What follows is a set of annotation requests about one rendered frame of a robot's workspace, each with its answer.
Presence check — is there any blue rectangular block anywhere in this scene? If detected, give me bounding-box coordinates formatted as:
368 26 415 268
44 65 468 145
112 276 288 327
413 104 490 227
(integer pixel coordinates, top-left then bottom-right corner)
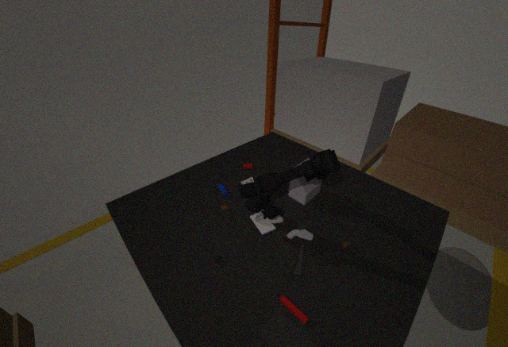
217 183 228 196

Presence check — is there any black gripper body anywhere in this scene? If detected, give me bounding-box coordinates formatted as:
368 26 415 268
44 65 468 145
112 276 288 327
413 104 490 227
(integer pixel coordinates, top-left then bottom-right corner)
256 193 281 219

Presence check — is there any dark red flat bar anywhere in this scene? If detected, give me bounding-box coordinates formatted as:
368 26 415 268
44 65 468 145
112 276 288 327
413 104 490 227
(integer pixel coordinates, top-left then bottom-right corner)
279 295 309 325

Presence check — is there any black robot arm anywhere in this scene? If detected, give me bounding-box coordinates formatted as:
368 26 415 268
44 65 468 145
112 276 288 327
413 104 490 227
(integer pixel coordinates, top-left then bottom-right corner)
239 149 341 212

